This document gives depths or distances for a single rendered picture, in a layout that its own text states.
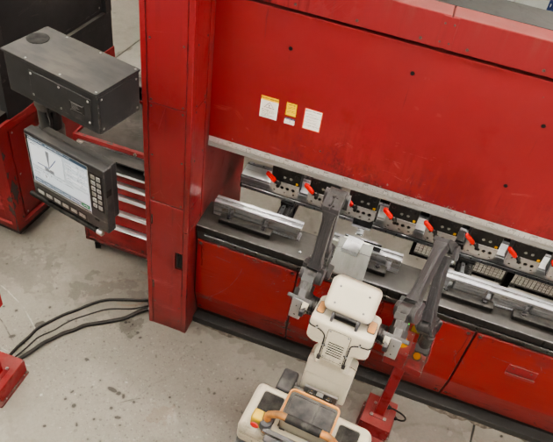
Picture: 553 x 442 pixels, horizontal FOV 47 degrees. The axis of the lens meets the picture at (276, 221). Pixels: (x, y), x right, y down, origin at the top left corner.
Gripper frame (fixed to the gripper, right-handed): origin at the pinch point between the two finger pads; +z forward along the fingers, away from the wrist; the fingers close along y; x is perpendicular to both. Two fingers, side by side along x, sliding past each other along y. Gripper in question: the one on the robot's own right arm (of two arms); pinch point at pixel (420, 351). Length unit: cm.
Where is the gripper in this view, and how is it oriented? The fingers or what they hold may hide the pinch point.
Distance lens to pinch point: 322.6
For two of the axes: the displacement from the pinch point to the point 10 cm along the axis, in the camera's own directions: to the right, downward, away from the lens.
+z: -0.1, 5.5, 8.3
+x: -9.1, -3.6, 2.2
